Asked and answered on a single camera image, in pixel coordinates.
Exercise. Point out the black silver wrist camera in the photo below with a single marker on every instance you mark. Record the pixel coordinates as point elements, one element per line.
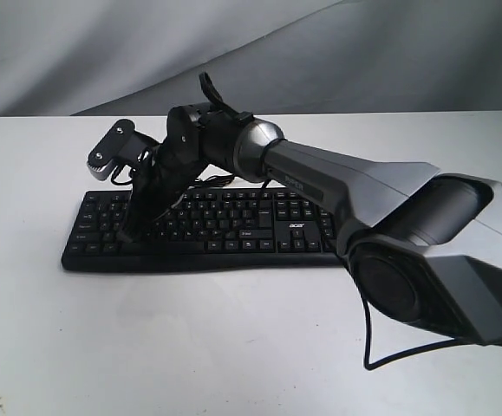
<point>121,146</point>

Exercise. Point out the black acer keyboard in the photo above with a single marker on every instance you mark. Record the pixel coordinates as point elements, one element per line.
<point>211,230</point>

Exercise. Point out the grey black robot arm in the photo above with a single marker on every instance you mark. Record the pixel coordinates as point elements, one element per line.
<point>423,247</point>

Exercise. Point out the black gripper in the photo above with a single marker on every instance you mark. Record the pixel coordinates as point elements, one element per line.
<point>157,185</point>

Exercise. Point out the grey backdrop cloth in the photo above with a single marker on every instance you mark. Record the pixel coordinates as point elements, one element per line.
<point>269,57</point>

